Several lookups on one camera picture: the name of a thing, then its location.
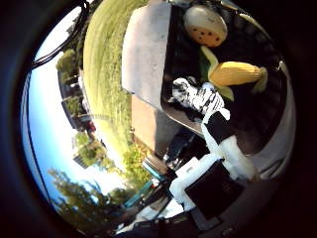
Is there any zebra striped plush toy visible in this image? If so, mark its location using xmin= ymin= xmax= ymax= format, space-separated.
xmin=167 ymin=77 xmax=226 ymax=116

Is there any yellow corn plush toy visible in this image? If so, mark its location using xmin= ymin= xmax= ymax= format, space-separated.
xmin=198 ymin=45 xmax=269 ymax=103

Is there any round cream spotted plush ball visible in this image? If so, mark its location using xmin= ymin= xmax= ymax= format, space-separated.
xmin=183 ymin=4 xmax=229 ymax=48

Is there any black slatted plastic basket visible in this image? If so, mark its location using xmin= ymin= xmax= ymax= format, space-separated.
xmin=160 ymin=1 xmax=289 ymax=157

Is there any black hand cable bundle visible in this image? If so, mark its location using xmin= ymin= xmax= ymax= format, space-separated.
xmin=31 ymin=1 xmax=91 ymax=70

